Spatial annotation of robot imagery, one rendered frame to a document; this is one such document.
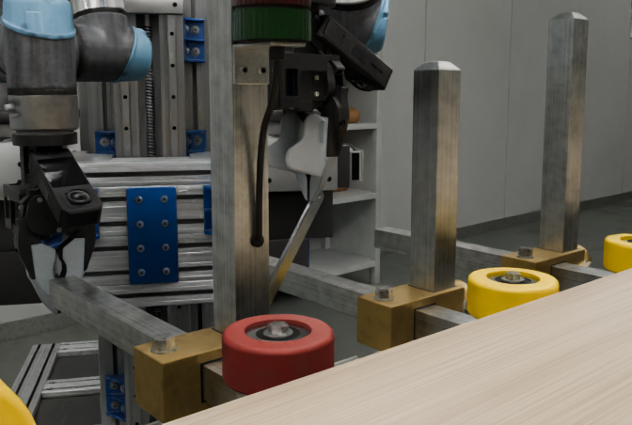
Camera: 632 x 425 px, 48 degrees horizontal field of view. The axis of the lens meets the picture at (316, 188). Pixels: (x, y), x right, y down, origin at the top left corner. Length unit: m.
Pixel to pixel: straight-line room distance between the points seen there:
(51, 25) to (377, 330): 0.48
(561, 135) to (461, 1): 4.28
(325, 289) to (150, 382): 0.31
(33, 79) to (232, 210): 0.34
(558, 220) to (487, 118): 4.51
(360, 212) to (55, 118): 3.30
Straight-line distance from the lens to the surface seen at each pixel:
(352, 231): 4.12
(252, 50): 0.58
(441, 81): 0.75
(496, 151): 5.58
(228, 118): 0.58
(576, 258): 0.99
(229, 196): 0.59
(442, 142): 0.75
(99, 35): 0.99
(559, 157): 0.96
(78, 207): 0.79
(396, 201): 4.73
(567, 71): 0.95
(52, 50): 0.85
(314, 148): 0.73
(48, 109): 0.85
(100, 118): 1.52
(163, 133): 1.44
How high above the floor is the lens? 1.08
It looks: 8 degrees down
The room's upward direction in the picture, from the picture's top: straight up
